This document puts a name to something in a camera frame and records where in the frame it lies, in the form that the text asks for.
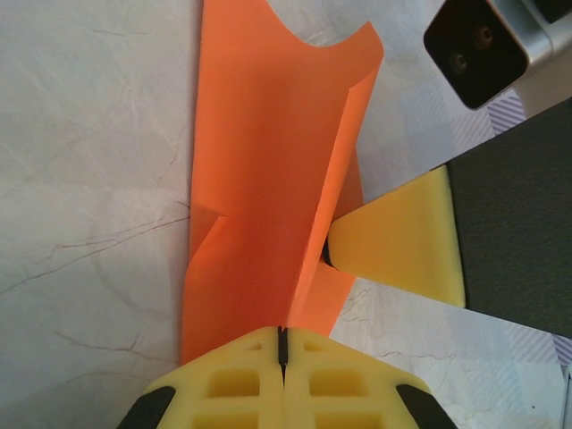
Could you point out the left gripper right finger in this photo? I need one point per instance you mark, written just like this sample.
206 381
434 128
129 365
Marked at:
357 393

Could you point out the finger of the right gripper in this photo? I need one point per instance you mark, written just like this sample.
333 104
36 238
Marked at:
397 241

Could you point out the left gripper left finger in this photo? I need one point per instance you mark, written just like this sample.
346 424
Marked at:
210 393

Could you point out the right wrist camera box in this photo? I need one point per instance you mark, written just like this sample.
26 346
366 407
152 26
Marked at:
478 58

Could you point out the orange paper sheet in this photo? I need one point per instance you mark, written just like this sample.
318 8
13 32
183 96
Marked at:
259 179

